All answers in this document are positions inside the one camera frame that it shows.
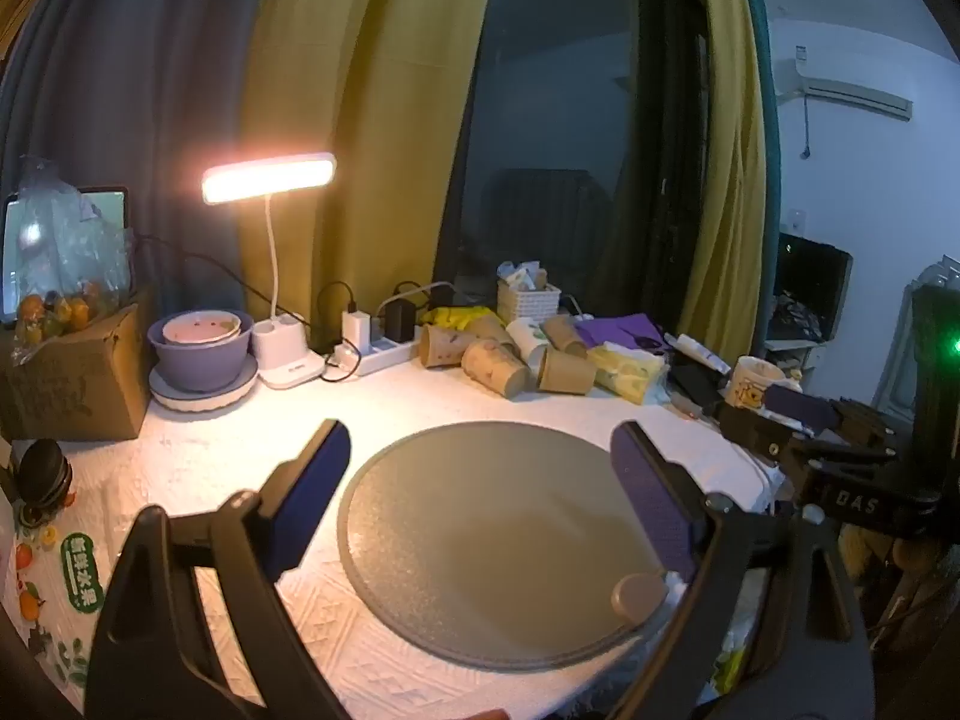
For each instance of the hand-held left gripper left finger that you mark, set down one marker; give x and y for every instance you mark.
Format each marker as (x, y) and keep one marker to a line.
(307, 499)

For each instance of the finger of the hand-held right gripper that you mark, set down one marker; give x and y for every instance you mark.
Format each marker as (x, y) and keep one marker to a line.
(862, 420)
(754, 435)

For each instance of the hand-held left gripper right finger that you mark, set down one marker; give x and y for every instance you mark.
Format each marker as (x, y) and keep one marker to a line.
(660, 510)

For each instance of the white mug with yellow print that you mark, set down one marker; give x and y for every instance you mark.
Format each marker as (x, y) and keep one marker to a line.
(752, 382)

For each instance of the brown paper cup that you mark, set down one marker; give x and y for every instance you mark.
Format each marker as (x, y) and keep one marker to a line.
(566, 334)
(495, 369)
(491, 328)
(566, 373)
(442, 346)

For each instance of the white printed paper cup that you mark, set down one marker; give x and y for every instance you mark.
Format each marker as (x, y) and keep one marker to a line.
(529, 341)

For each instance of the black wallet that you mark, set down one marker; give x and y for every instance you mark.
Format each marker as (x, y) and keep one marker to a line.
(694, 386)

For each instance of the white tube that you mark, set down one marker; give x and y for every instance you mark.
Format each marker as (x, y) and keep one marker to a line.
(701, 352)

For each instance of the yellow tissue pack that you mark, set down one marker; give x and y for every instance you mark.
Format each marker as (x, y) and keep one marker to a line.
(626, 371)

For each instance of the black monitor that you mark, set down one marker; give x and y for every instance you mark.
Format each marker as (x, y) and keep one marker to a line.
(814, 285)

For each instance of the white plate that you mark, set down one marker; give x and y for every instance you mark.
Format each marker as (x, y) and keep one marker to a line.
(202, 399)

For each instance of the white power strip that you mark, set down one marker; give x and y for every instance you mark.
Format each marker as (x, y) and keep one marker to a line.
(375, 358)

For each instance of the purple cloth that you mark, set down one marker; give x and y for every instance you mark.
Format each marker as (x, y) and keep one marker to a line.
(622, 330)

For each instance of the purple bowl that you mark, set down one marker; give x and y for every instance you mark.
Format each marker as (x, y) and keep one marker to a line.
(199, 364)

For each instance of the round grey mat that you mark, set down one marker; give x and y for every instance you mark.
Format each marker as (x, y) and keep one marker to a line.
(487, 540)

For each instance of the white charger plug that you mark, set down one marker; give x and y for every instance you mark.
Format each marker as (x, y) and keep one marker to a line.
(355, 328)

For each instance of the black power adapter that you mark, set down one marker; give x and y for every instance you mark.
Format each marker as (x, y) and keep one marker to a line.
(400, 321)

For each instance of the small pink bowl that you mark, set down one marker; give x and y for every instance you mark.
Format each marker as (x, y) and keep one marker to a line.
(201, 328)

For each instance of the yellow packet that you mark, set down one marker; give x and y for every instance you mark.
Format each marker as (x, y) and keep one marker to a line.
(457, 316)

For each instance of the white woven basket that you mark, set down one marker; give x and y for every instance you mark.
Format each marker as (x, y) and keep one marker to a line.
(529, 304)

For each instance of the fruit print bag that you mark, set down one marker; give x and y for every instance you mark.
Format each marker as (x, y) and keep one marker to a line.
(67, 577)

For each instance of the cardboard box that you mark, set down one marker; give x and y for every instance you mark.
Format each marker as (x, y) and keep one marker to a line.
(67, 390)

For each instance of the black round case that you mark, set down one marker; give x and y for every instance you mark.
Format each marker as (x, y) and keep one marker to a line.
(41, 476)

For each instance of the yellow curtain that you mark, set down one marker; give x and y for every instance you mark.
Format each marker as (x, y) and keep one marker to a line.
(735, 127)
(360, 75)

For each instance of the white desk lamp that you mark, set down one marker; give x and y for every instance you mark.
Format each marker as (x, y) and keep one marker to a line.
(270, 176)

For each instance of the white air conditioner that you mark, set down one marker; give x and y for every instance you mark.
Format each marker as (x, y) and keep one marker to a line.
(847, 90)

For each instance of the clear plastic bag of fruit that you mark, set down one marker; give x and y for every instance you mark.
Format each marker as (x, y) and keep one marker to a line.
(67, 262)

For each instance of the tablet screen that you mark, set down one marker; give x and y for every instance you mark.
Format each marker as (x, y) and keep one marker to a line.
(105, 210)

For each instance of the dark window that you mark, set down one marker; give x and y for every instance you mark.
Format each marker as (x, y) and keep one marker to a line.
(570, 127)

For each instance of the blue curtain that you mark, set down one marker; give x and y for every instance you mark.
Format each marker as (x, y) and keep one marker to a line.
(135, 75)

